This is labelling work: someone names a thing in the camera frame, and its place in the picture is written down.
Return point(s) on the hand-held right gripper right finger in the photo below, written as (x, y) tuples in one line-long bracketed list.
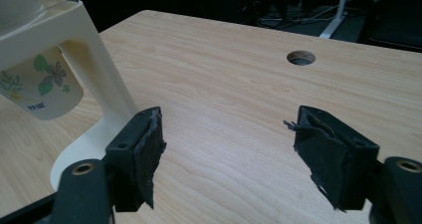
[(335, 161)]

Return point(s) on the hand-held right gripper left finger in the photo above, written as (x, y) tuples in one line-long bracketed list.
[(139, 157)]

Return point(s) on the cream plastic cup dispenser stand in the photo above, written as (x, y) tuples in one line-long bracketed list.
[(83, 68)]

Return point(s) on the floral paper cup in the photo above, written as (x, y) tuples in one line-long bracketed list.
[(40, 84)]

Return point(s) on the white metal desk leg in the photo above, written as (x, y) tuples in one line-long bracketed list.
[(336, 13)]

